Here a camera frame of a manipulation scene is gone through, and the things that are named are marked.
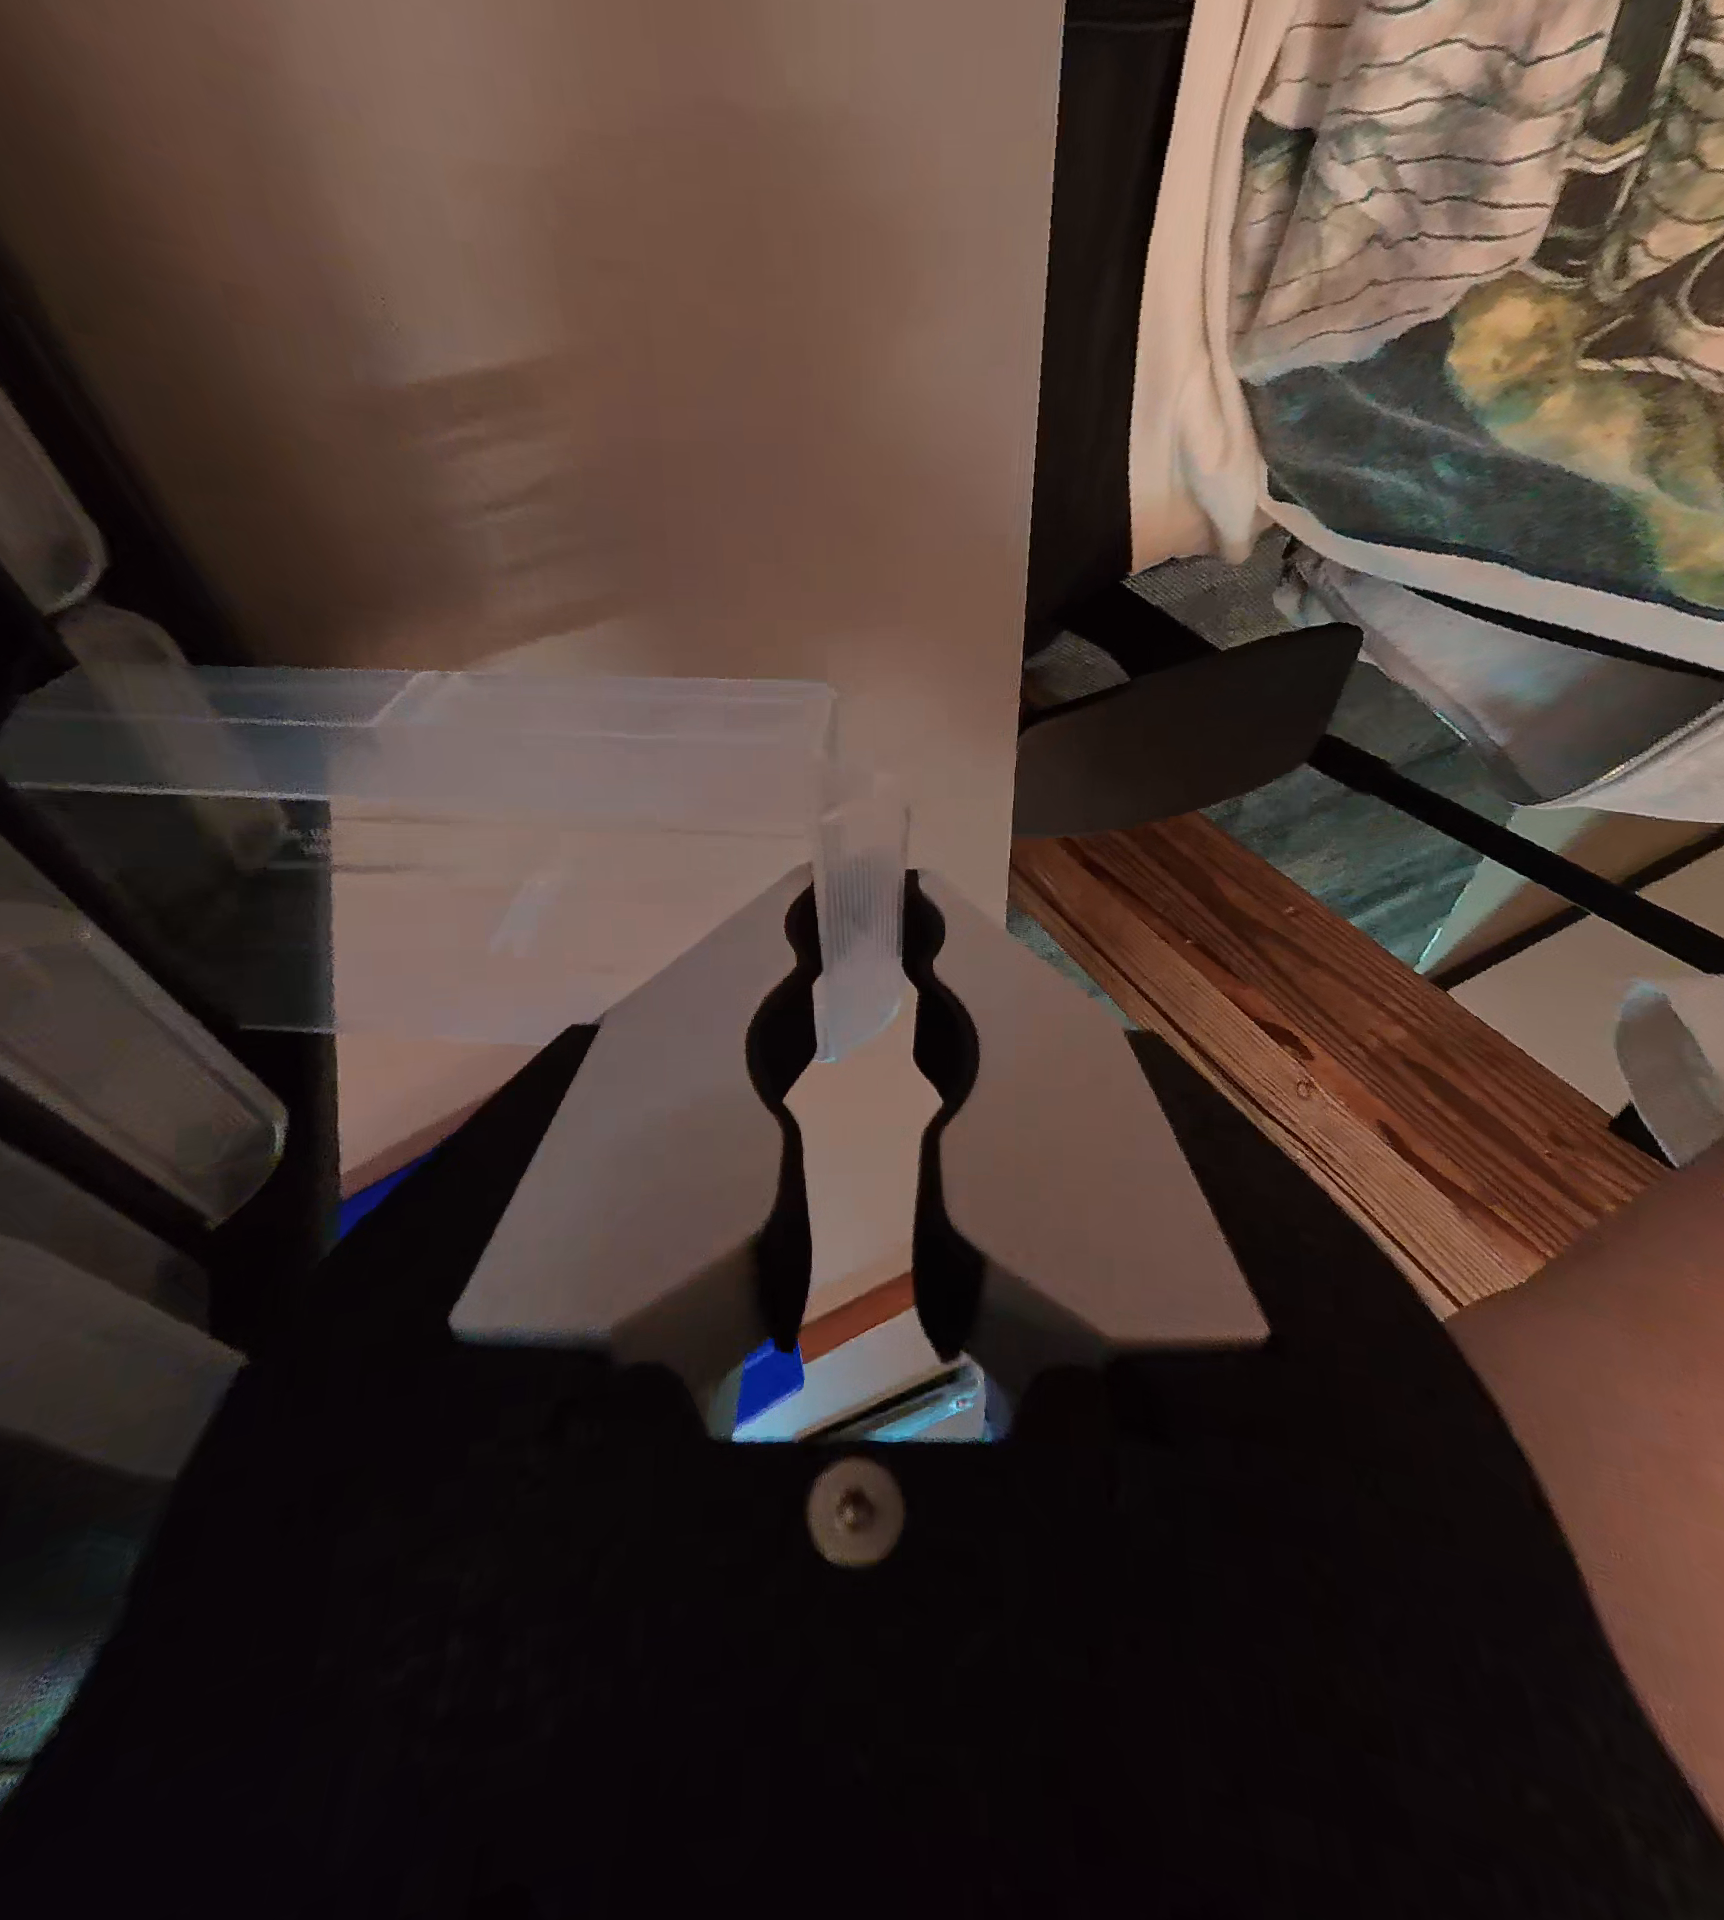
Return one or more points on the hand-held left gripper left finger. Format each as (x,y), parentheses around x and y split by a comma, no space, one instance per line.
(622,1201)

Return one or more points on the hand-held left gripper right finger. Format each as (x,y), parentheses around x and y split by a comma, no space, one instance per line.
(1087,1201)

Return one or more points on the blue storage bin white label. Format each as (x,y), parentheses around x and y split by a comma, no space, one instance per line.
(768,1388)

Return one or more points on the clear plastic drawer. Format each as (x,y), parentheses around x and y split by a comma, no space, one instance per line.
(576,721)

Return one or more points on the person's right forearm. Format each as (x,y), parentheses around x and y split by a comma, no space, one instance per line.
(1672,1425)

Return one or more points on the set of frosted cabinet drawers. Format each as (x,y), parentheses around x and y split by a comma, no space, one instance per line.
(52,1021)

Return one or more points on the printed white shirt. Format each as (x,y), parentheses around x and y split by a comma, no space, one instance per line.
(1477,151)

